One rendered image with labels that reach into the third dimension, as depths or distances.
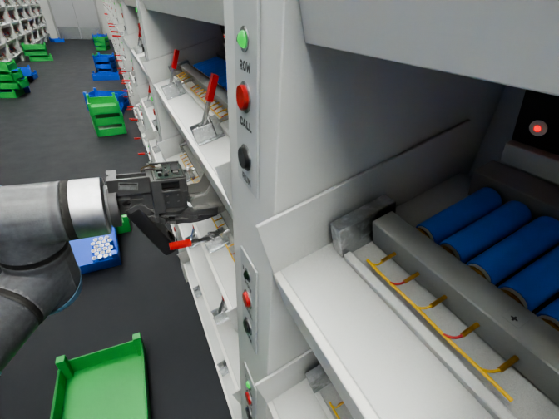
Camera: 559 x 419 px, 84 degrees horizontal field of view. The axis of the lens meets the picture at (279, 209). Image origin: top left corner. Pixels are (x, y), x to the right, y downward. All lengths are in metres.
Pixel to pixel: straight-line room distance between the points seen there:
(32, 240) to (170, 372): 0.59
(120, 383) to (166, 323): 0.20
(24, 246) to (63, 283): 0.10
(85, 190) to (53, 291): 0.17
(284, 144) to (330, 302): 0.11
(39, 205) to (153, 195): 0.14
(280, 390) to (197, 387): 0.60
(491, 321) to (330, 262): 0.10
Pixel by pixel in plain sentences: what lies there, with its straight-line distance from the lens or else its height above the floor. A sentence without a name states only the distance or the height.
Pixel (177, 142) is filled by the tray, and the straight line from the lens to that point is 0.92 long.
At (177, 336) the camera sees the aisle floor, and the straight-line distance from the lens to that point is 1.07.
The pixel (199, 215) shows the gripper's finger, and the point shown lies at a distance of 0.54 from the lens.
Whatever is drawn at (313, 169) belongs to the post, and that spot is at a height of 0.77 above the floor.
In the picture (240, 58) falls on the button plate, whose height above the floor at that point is 0.83.
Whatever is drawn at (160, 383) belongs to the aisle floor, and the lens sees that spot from 1.00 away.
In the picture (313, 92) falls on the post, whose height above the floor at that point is 0.81.
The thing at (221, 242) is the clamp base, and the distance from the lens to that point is 0.55.
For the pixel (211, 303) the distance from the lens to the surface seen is 0.74.
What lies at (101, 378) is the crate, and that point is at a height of 0.00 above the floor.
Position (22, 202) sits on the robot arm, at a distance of 0.53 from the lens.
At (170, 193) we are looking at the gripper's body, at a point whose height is 0.60.
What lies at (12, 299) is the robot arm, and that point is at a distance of 0.57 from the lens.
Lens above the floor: 0.85
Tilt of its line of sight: 33 degrees down
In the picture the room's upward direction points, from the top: 3 degrees clockwise
